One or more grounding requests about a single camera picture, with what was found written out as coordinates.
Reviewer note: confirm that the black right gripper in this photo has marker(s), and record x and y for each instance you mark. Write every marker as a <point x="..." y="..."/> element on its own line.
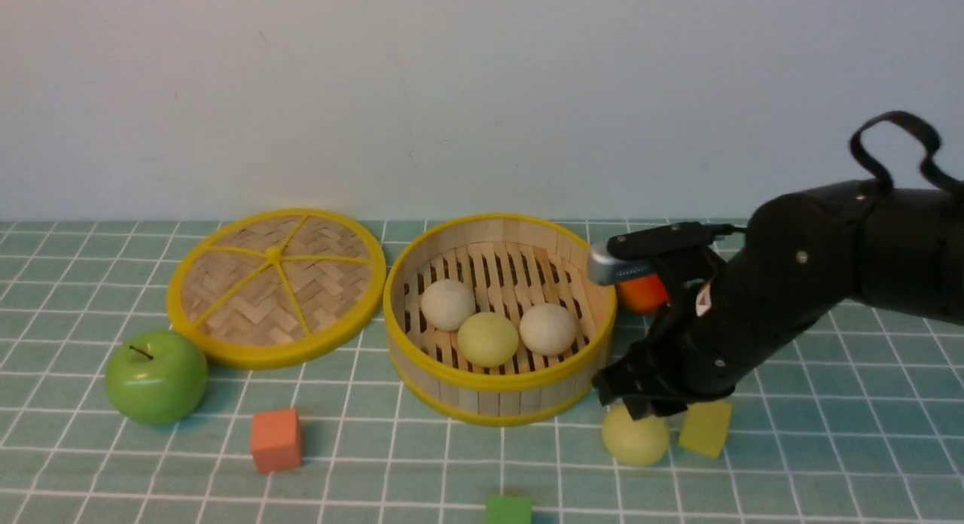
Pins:
<point x="711" y="333"/>

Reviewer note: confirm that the yellow-green bun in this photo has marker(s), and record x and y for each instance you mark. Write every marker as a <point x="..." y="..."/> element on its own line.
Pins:
<point x="487" y="339"/>
<point x="634" y="443"/>

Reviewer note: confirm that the white bun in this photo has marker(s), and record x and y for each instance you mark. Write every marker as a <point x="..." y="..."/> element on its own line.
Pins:
<point x="548" y="329"/>
<point x="447" y="304"/>

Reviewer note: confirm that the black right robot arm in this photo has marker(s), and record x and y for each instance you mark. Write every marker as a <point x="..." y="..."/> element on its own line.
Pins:
<point x="890" y="248"/>

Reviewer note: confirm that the yellow bamboo steamer tray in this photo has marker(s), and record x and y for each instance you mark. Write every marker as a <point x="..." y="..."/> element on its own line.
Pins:
<point x="511" y="262"/>

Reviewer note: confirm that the yellow bamboo steamer lid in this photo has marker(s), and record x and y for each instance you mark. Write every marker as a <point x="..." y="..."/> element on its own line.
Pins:
<point x="278" y="289"/>

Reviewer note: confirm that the yellow cube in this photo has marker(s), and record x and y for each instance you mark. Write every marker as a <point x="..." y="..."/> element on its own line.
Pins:
<point x="706" y="427"/>

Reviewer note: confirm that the red orange tomato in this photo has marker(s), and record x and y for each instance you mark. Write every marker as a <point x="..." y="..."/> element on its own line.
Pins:
<point x="641" y="296"/>

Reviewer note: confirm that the green cube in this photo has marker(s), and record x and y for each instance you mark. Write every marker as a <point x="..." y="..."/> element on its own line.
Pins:
<point x="506" y="509"/>

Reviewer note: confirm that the orange cube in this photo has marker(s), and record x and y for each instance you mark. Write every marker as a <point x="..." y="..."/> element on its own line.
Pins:
<point x="276" y="442"/>

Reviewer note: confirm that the green apple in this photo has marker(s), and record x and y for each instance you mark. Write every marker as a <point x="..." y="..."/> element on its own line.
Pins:
<point x="156" y="378"/>

